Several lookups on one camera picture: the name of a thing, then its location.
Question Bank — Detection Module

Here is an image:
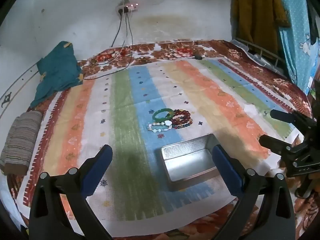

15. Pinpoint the white power strip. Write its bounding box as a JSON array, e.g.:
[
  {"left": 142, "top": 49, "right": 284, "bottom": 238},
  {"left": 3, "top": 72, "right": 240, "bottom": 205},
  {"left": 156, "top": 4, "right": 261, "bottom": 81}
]
[{"left": 117, "top": 2, "right": 139, "bottom": 13}]

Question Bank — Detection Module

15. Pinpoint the dark multicoloured bead bracelet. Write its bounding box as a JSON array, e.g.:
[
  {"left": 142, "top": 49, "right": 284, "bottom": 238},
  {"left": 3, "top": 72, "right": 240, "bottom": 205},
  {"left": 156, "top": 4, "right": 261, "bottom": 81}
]
[{"left": 172, "top": 117, "right": 193, "bottom": 130}]

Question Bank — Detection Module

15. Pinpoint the green jade bangle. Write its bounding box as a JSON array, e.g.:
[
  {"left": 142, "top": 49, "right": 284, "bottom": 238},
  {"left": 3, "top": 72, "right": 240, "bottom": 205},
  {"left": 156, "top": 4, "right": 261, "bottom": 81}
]
[{"left": 153, "top": 108, "right": 175, "bottom": 122}]

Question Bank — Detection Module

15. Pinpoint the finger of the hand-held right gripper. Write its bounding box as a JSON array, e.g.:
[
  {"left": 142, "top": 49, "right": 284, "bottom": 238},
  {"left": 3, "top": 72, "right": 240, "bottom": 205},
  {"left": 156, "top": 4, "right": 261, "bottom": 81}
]
[
  {"left": 270, "top": 109, "right": 315, "bottom": 131},
  {"left": 259, "top": 134, "right": 298, "bottom": 158}
]

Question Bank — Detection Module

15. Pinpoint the striped pastel mat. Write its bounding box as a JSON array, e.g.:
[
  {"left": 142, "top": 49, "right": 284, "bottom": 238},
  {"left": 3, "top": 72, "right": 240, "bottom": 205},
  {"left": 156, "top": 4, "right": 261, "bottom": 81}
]
[{"left": 15, "top": 59, "right": 300, "bottom": 223}]

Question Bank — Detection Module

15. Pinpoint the metal bed rail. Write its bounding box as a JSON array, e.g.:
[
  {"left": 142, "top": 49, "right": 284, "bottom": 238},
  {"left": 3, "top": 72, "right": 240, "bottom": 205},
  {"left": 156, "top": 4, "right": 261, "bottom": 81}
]
[{"left": 231, "top": 38, "right": 292, "bottom": 77}]

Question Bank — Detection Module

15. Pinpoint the blue printed cloth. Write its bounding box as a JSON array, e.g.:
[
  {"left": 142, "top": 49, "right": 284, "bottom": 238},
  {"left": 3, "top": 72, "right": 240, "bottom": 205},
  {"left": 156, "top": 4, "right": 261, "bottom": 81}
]
[{"left": 272, "top": 0, "right": 320, "bottom": 96}]

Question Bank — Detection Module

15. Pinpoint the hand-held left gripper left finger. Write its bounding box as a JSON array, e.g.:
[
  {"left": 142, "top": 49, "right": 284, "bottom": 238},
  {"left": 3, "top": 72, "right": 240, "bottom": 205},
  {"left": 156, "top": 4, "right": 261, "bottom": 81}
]
[{"left": 29, "top": 144, "right": 113, "bottom": 240}]

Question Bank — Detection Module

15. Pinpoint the mustard yellow garment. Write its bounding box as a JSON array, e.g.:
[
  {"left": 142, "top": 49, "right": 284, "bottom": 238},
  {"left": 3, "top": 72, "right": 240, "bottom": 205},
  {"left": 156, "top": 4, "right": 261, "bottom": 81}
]
[{"left": 230, "top": 0, "right": 291, "bottom": 54}]

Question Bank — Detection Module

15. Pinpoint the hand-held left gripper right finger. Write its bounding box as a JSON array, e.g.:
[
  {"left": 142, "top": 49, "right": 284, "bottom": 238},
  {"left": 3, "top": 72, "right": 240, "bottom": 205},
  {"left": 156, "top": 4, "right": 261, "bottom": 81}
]
[{"left": 212, "top": 144, "right": 296, "bottom": 240}]

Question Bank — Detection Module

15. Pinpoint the teal cloth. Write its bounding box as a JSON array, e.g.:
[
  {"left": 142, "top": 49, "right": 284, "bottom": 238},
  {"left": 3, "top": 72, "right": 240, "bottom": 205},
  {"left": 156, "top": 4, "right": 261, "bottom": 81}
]
[{"left": 30, "top": 41, "right": 84, "bottom": 108}]

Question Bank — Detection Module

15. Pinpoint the folded striped grey cloth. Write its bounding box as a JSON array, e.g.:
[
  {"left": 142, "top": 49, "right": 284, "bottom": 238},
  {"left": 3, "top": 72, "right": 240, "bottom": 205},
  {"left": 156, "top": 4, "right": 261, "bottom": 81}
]
[{"left": 0, "top": 110, "right": 43, "bottom": 176}]

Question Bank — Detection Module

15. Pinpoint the black power cable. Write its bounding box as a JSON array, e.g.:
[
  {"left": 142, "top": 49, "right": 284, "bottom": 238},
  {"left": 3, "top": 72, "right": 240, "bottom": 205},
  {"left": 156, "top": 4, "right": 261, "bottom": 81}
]
[{"left": 77, "top": 9, "right": 133, "bottom": 81}]

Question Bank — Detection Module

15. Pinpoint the grey charging cable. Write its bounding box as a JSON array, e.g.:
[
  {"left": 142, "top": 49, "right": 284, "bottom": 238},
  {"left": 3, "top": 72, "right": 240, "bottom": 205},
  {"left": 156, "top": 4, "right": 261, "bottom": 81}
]
[{"left": 107, "top": 11, "right": 134, "bottom": 63}]

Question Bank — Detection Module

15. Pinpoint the rectangular metal tin box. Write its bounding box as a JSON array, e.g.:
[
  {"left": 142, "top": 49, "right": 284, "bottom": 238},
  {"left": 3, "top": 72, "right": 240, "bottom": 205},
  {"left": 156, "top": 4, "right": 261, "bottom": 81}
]
[{"left": 155, "top": 133, "right": 220, "bottom": 192}]

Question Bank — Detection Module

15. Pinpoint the white shell bead bracelet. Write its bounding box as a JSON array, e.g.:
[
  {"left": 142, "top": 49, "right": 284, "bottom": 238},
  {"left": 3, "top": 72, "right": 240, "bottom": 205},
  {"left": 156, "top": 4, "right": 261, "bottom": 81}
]
[{"left": 147, "top": 120, "right": 173, "bottom": 132}]

